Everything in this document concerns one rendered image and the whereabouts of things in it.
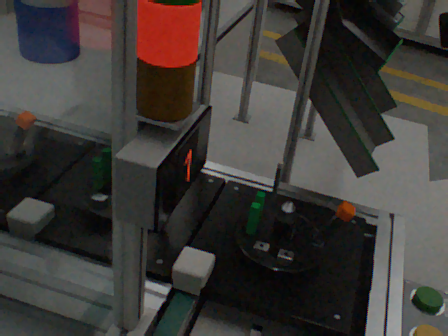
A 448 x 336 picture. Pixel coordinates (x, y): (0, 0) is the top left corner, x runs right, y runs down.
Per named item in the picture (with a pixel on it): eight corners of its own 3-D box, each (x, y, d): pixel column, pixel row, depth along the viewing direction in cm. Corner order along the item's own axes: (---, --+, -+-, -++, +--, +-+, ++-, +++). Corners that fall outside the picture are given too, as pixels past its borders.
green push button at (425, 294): (438, 299, 73) (443, 290, 72) (439, 321, 70) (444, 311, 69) (411, 291, 73) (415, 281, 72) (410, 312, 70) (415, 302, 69)
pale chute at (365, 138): (375, 146, 100) (395, 138, 98) (357, 178, 90) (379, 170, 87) (302, 22, 95) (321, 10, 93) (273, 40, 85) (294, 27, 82)
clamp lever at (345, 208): (325, 239, 73) (356, 207, 69) (323, 248, 72) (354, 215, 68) (304, 225, 73) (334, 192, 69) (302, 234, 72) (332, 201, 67)
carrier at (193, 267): (363, 227, 84) (384, 166, 78) (346, 345, 64) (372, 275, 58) (226, 188, 88) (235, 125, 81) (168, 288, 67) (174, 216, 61)
